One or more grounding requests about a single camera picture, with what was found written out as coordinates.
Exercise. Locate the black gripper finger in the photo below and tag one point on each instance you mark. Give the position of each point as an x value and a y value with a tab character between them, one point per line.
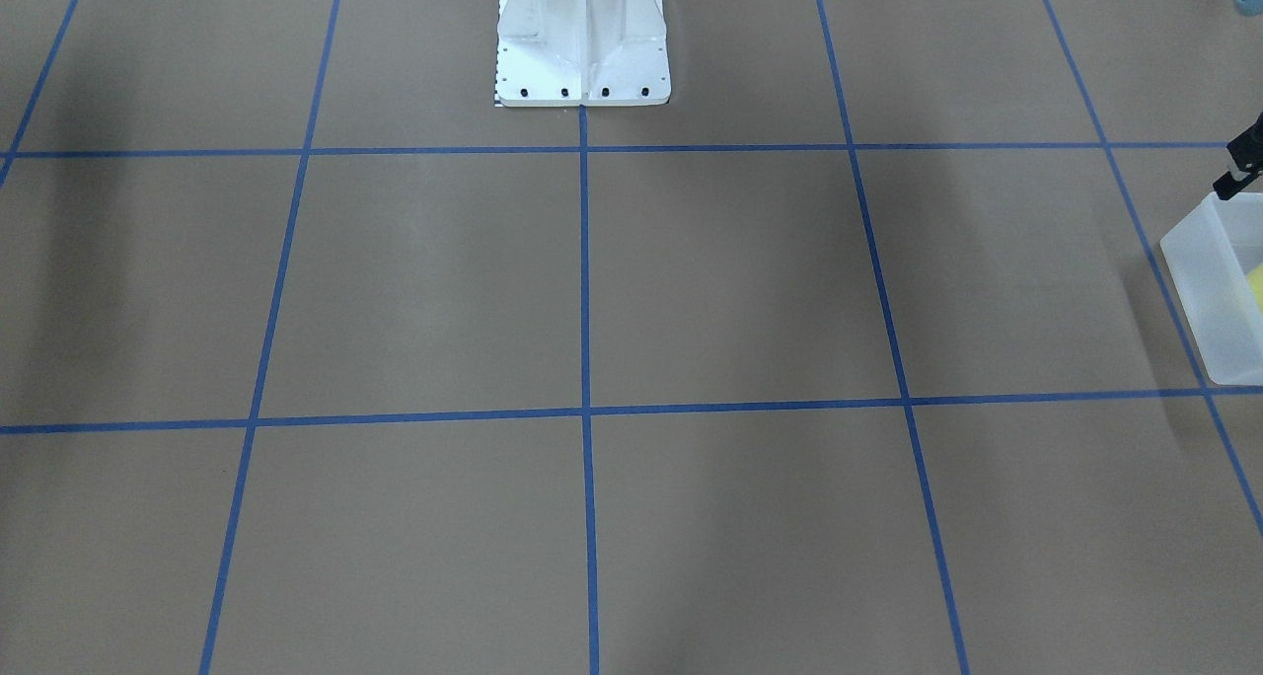
1244	162

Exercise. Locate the yellow plastic cup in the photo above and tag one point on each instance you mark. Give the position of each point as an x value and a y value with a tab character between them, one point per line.
1254	282

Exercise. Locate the translucent white storage box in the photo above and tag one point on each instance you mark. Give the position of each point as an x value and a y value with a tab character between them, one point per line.
1210	253

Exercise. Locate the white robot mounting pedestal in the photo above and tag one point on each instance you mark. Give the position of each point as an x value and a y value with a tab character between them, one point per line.
569	53

